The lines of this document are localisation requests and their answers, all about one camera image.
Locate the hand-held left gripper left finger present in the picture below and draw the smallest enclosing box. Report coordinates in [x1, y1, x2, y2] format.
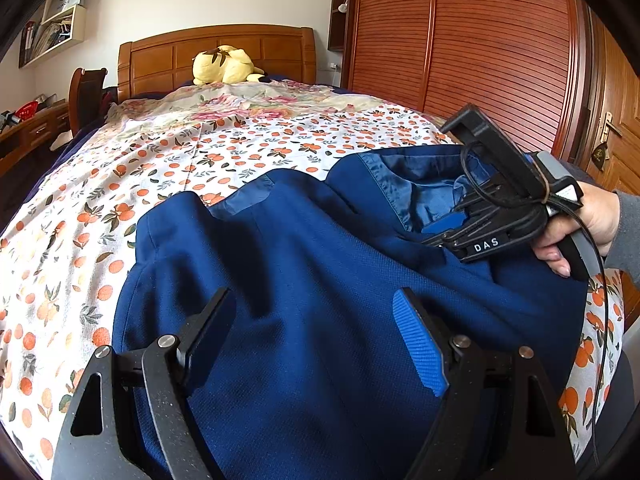
[50, 287, 237, 480]

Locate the row of books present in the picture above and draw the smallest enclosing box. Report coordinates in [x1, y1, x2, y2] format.
[19, 21, 41, 67]

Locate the wooden door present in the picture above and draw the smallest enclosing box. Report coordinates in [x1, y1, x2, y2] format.
[584, 20, 640, 198]

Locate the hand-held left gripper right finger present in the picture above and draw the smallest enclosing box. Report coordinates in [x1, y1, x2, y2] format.
[392, 287, 576, 480]

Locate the wooden desk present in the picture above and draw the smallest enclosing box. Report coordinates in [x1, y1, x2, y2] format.
[0, 101, 71, 162]

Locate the blue suit jacket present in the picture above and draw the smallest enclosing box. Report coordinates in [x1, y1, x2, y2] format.
[112, 144, 589, 480]

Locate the wooden chair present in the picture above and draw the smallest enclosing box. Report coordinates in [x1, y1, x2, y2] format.
[68, 66, 109, 137]

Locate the person's right hand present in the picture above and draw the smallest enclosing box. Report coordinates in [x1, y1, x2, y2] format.
[531, 181, 624, 279]

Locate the wooden headboard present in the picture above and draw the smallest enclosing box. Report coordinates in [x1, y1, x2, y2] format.
[117, 23, 319, 104]

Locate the wooden louvred wardrobe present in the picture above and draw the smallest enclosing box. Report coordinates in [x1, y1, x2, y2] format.
[344, 0, 597, 172]

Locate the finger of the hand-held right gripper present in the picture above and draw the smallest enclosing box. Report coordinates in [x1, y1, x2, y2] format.
[452, 182, 505, 212]
[421, 220, 478, 249]

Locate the yellow plush toy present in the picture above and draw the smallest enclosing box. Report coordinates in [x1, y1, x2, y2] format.
[192, 44, 266, 86]

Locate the pink floral blanket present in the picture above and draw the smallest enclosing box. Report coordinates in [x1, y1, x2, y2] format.
[107, 79, 432, 132]

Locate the white wall shelf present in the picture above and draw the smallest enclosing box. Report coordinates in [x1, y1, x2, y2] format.
[18, 0, 89, 69]

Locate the orange-print bedsheet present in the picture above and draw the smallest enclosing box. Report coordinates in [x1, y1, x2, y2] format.
[0, 101, 627, 467]

